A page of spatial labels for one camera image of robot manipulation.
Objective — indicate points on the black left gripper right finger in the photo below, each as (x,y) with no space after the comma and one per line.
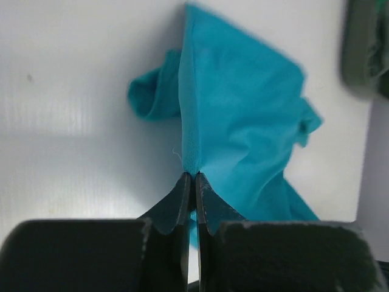
(236,254)

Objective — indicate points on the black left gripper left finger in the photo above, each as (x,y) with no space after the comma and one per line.
(149,253)

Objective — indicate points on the teal t-shirt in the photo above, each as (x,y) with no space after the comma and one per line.
(242,111)

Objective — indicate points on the grey t-shirt in bin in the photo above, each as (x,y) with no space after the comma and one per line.
(377,58)

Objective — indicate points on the grey plastic laundry bin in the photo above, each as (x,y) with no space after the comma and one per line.
(358,35)

